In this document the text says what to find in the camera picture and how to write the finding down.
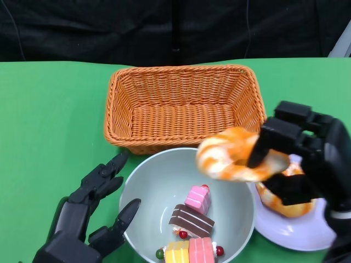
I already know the salmon toy cake slice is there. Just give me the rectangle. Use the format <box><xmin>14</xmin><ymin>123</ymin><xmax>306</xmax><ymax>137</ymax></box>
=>
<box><xmin>188</xmin><ymin>237</ymin><xmax>225</xmax><ymax>263</ymax></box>

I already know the pale green bowl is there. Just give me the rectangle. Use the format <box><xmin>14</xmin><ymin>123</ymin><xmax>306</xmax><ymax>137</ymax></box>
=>
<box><xmin>119</xmin><ymin>147</ymin><xmax>256</xmax><ymax>263</ymax></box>

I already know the orange white striped bun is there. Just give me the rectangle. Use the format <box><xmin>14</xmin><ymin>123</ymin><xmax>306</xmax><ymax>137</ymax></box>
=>
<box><xmin>254</xmin><ymin>160</ymin><xmax>318</xmax><ymax>219</ymax></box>

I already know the orange glazed ring bread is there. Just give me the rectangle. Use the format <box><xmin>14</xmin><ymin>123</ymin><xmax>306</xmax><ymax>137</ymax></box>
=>
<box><xmin>195</xmin><ymin>127</ymin><xmax>291</xmax><ymax>183</ymax></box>

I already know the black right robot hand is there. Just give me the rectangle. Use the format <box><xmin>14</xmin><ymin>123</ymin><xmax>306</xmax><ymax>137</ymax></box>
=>
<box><xmin>246</xmin><ymin>100</ymin><xmax>351</xmax><ymax>215</ymax></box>

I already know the green tablecloth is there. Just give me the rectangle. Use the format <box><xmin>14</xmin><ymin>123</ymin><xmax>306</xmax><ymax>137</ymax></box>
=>
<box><xmin>0</xmin><ymin>56</ymin><xmax>351</xmax><ymax>263</ymax></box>

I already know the black backdrop curtain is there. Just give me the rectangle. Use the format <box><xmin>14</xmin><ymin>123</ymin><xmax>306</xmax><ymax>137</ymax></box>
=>
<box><xmin>0</xmin><ymin>0</ymin><xmax>351</xmax><ymax>63</ymax></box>

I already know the orange wicker basket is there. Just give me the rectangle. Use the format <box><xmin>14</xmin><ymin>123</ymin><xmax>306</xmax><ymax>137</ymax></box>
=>
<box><xmin>104</xmin><ymin>64</ymin><xmax>267</xmax><ymax>156</ymax></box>

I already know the lavender round plate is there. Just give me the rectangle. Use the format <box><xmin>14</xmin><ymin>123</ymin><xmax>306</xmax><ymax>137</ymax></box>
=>
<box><xmin>246</xmin><ymin>153</ymin><xmax>338</xmax><ymax>251</ymax></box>

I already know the brown chocolate toy cake slice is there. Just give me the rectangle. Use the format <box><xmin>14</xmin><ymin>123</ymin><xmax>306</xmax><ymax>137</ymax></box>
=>
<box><xmin>168</xmin><ymin>204</ymin><xmax>216</xmax><ymax>239</ymax></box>

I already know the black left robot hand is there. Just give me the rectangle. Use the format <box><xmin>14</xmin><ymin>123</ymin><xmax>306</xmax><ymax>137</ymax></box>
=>
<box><xmin>32</xmin><ymin>151</ymin><xmax>142</xmax><ymax>263</ymax></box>

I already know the white metal frame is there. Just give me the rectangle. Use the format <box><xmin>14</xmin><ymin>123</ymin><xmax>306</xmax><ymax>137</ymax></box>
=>
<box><xmin>327</xmin><ymin>24</ymin><xmax>351</xmax><ymax>58</ymax></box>

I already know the pink toy cake slice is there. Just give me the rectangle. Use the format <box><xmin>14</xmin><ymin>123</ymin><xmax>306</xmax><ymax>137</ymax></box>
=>
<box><xmin>184</xmin><ymin>185</ymin><xmax>212</xmax><ymax>216</ymax></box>

